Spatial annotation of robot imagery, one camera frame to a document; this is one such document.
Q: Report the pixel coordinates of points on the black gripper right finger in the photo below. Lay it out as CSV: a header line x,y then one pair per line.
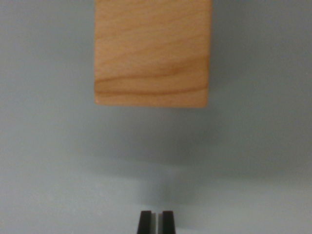
x,y
168,223

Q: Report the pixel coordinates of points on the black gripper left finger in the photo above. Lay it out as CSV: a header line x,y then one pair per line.
x,y
145,223

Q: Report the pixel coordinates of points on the wooden cube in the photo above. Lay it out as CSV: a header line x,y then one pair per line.
x,y
152,53

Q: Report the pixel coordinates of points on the white plastic tray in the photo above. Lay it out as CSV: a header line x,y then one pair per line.
x,y
48,146

